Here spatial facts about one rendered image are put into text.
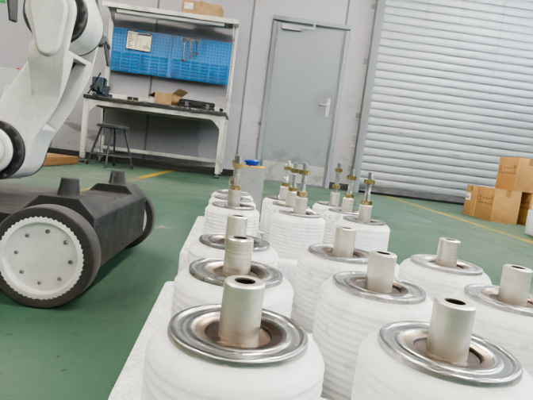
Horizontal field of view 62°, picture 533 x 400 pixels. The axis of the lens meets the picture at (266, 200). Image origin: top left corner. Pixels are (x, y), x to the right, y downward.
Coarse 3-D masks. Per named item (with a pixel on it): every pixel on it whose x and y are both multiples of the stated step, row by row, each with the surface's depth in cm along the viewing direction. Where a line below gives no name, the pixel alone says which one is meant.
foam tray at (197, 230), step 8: (200, 216) 108; (200, 224) 97; (192, 232) 87; (200, 232) 88; (192, 240) 79; (184, 248) 73; (184, 256) 71; (184, 264) 71; (280, 264) 72; (288, 264) 72; (296, 264) 72; (288, 272) 72; (288, 280) 72
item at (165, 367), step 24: (144, 360) 23; (168, 360) 21; (192, 360) 21; (312, 360) 22; (144, 384) 23; (168, 384) 20; (192, 384) 20; (216, 384) 20; (240, 384) 20; (264, 384) 20; (288, 384) 20; (312, 384) 21
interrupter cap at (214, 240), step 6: (204, 234) 48; (210, 234) 49; (216, 234) 50; (222, 234) 50; (204, 240) 45; (210, 240) 46; (216, 240) 47; (222, 240) 48; (258, 240) 49; (264, 240) 49; (210, 246) 44; (216, 246) 44; (222, 246) 44; (258, 246) 46; (264, 246) 46
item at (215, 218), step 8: (208, 208) 76; (216, 208) 75; (208, 216) 76; (216, 216) 74; (224, 216) 74; (248, 216) 75; (256, 216) 76; (208, 224) 75; (216, 224) 74; (224, 224) 74; (248, 224) 75; (256, 224) 77; (208, 232) 75; (216, 232) 74; (224, 232) 74; (248, 232) 75; (256, 232) 77
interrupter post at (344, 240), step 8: (336, 232) 48; (344, 232) 47; (352, 232) 47; (336, 240) 48; (344, 240) 47; (352, 240) 48; (336, 248) 48; (344, 248) 47; (352, 248) 48; (344, 256) 47; (352, 256) 48
